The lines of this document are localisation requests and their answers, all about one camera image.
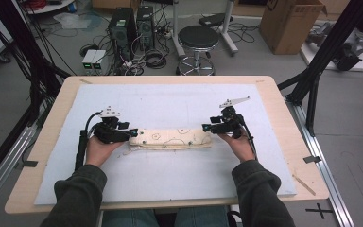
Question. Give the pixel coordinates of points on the slim black computer tower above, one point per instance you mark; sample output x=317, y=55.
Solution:
x=145, y=28

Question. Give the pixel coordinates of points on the cream cloth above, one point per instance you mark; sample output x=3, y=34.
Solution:
x=170, y=138

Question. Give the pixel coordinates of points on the black tape piece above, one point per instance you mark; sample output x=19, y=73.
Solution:
x=312, y=159
x=30, y=163

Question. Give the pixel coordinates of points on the black round stool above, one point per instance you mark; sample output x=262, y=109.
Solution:
x=198, y=37

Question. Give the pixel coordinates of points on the person's left leg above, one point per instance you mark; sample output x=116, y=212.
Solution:
x=130, y=219

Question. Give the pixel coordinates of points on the aluminium rail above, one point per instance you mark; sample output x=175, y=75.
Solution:
x=324, y=176
x=9, y=157

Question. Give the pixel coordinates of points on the person's leg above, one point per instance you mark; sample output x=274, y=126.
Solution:
x=201, y=217
x=130, y=219

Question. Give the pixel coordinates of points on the person's left hand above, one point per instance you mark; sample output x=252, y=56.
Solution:
x=99, y=151

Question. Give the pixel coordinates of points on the white foam mat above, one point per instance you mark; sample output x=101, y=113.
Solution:
x=170, y=104

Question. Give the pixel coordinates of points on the open cardboard box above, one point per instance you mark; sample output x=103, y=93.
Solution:
x=286, y=28

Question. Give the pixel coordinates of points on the white round table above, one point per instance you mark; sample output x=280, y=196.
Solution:
x=56, y=5

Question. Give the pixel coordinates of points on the white metal stand leg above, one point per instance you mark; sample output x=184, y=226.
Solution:
x=177, y=31
x=227, y=28

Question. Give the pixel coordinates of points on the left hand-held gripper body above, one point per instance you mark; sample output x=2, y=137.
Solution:
x=110, y=134

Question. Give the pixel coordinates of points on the clear plastic sheet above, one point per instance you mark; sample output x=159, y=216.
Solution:
x=72, y=20

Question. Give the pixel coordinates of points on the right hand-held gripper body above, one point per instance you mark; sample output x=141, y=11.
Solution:
x=230, y=124

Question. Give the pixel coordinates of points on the large black computer tower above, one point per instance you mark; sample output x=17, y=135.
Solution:
x=121, y=31

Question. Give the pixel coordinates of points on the black flat device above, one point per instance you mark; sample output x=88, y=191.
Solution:
x=214, y=19

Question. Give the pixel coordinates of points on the white power supply unit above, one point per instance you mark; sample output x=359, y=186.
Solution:
x=88, y=60
x=99, y=60

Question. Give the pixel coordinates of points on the person's right leg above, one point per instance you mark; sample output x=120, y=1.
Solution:
x=201, y=217

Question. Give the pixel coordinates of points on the person's right hand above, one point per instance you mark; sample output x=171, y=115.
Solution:
x=241, y=148

